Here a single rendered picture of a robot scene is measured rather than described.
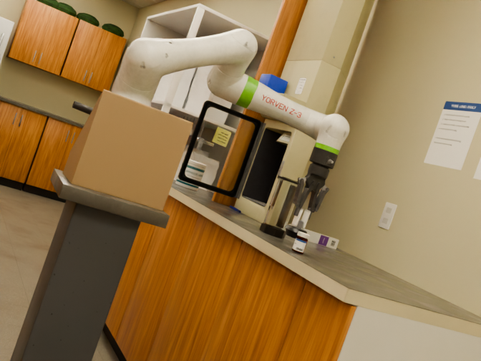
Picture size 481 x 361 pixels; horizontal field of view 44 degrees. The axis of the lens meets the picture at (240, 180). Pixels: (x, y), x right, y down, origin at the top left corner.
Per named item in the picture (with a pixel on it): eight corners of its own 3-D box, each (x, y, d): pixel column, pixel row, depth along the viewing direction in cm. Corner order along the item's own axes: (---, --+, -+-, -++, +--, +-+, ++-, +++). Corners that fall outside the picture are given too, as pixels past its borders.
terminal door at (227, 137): (235, 198, 290) (262, 121, 289) (177, 179, 280) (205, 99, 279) (234, 198, 291) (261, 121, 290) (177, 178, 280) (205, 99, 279)
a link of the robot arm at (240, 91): (211, 69, 212) (218, 51, 220) (199, 94, 220) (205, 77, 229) (257, 91, 214) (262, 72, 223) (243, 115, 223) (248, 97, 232)
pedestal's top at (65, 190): (58, 197, 162) (63, 183, 162) (49, 179, 191) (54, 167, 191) (165, 228, 175) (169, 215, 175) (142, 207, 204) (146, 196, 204)
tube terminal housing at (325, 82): (274, 221, 303) (325, 79, 302) (307, 238, 275) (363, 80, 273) (232, 208, 292) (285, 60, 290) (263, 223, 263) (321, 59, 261)
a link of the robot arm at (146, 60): (123, 30, 177) (249, 18, 212) (109, 71, 188) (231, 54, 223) (145, 59, 173) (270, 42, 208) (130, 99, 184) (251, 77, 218)
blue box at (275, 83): (272, 98, 289) (278, 81, 289) (282, 99, 280) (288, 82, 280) (255, 91, 285) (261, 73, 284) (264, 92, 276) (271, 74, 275)
